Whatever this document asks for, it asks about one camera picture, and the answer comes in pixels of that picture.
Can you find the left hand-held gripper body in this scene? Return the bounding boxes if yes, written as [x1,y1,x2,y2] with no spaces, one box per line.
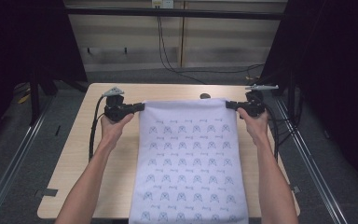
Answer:
[102,86,135,122]

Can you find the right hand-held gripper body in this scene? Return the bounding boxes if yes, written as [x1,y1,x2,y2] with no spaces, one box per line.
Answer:
[242,83,280,119]

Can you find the white patterned cloth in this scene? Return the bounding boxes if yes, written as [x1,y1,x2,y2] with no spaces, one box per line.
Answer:
[129,98,250,224]

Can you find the person's left hand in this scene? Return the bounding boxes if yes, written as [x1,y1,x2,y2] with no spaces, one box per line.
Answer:
[100,112,135,147]

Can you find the person's right hand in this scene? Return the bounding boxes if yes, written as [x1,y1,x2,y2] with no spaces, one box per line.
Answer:
[237,106,269,147]

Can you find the black metal stand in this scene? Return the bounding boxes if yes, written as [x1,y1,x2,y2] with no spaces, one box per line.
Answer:
[29,71,59,127]
[271,69,302,125]

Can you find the dark curtain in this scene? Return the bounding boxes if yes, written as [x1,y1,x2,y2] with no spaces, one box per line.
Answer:
[0,0,89,157]
[259,0,358,197]

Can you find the yellow floor item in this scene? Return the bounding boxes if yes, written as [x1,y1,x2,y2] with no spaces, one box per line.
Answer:
[18,92,32,105]

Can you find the black horizontal bar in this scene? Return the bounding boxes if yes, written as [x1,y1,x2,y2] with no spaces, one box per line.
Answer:
[64,7,285,21]

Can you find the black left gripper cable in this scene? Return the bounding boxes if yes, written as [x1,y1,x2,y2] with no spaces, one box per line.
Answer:
[88,95,107,163]

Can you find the black floor cables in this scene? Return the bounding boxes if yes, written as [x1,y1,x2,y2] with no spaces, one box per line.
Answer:
[267,90,304,147]

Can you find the black wall cable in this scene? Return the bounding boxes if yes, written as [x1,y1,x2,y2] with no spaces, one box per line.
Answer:
[157,15,265,85]

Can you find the metal floor rail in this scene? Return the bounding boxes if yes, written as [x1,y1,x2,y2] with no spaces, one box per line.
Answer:
[0,92,55,224]
[274,97,349,224]

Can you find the white wall socket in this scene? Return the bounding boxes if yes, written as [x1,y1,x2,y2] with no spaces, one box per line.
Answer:
[151,0,175,9]

